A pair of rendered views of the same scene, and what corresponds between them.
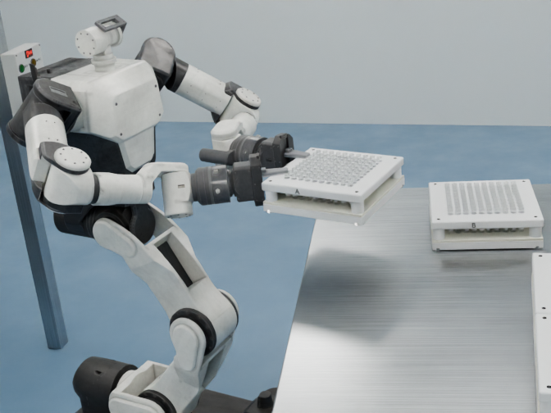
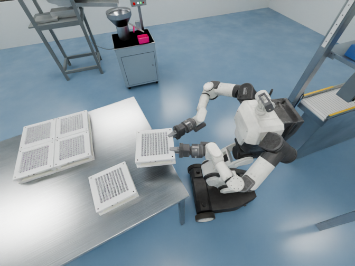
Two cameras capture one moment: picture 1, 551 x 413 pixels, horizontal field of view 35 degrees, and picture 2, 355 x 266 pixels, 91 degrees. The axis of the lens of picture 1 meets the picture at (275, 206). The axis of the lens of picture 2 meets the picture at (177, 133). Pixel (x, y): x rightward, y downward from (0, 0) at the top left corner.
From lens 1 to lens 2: 255 cm
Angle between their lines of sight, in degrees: 99
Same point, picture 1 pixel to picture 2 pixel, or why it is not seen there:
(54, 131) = (224, 86)
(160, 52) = (271, 142)
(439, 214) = (123, 167)
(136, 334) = (305, 251)
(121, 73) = (250, 113)
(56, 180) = not seen: hidden behind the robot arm
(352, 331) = (133, 125)
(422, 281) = (124, 149)
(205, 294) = (209, 166)
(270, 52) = not seen: outside the picture
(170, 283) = not seen: hidden behind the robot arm
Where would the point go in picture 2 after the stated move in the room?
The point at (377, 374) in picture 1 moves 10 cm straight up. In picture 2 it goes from (122, 116) to (119, 107)
